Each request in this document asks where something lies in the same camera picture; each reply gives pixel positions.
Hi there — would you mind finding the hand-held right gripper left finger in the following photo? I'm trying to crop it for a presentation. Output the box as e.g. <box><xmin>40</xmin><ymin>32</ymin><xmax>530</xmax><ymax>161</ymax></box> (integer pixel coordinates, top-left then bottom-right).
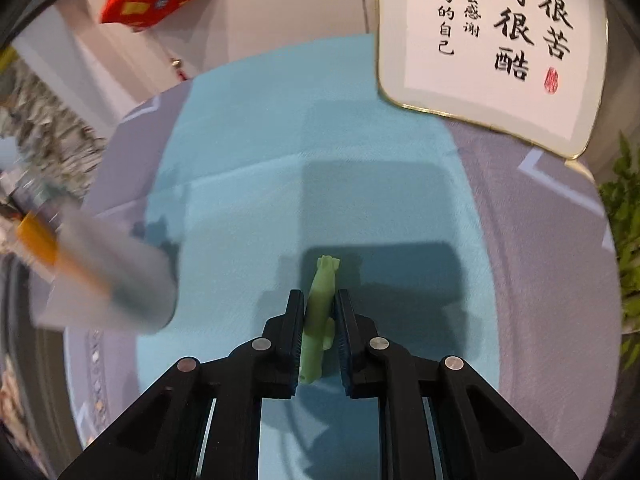
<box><xmin>57</xmin><ymin>289</ymin><xmax>307</xmax><ymax>480</ymax></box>

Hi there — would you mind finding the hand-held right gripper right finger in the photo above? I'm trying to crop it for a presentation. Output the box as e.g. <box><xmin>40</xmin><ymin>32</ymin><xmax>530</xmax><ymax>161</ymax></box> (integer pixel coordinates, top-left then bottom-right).
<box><xmin>335</xmin><ymin>288</ymin><xmax>581</xmax><ymax>480</ymax></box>

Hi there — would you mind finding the light green novelty pen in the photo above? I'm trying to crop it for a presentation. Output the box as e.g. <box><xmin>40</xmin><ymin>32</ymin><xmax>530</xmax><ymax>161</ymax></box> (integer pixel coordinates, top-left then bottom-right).
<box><xmin>298</xmin><ymin>255</ymin><xmax>341</xmax><ymax>386</ymax></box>

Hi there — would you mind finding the white cylindrical pen holder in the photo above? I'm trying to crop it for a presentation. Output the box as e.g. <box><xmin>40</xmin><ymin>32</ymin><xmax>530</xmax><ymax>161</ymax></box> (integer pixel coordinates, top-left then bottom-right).
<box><xmin>29</xmin><ymin>209</ymin><xmax>179</xmax><ymax>337</ymax></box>

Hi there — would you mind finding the orange black mechanical pencil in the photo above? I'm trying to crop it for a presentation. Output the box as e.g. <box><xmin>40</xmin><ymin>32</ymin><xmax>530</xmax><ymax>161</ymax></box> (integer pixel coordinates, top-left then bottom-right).
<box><xmin>15</xmin><ymin>211</ymin><xmax>115</xmax><ymax>292</ymax></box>

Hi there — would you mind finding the grey patterned tablecloth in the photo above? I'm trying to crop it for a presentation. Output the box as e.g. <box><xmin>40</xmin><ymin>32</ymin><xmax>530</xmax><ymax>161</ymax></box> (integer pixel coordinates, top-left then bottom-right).
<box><xmin>62</xmin><ymin>79</ymin><xmax>622</xmax><ymax>480</ymax></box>

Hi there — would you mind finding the teal desk mat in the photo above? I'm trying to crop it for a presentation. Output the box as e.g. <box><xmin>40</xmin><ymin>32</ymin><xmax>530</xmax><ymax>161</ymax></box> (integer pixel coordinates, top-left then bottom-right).
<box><xmin>134</xmin><ymin>33</ymin><xmax>502</xmax><ymax>480</ymax></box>

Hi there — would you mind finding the gold framed calligraphy picture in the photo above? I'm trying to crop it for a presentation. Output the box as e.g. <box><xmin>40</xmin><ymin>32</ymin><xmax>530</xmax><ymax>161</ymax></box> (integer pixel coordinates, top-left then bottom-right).
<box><xmin>372</xmin><ymin>0</ymin><xmax>610</xmax><ymax>161</ymax></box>

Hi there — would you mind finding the red hanging tassel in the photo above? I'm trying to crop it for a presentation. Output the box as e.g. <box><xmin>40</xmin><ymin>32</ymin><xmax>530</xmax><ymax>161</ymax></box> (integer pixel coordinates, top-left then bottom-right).
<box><xmin>168</xmin><ymin>57</ymin><xmax>194</xmax><ymax>84</ymax></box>

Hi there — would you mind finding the green leafy plant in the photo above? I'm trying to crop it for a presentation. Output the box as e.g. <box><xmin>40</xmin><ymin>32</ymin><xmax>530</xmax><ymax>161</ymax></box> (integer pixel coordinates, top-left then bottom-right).
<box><xmin>597</xmin><ymin>131</ymin><xmax>640</xmax><ymax>372</ymax></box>

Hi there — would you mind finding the wall photo collage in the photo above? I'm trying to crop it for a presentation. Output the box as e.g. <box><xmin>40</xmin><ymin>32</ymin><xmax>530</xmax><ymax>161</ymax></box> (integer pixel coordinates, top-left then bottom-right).
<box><xmin>0</xmin><ymin>52</ymin><xmax>107</xmax><ymax>198</ymax></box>

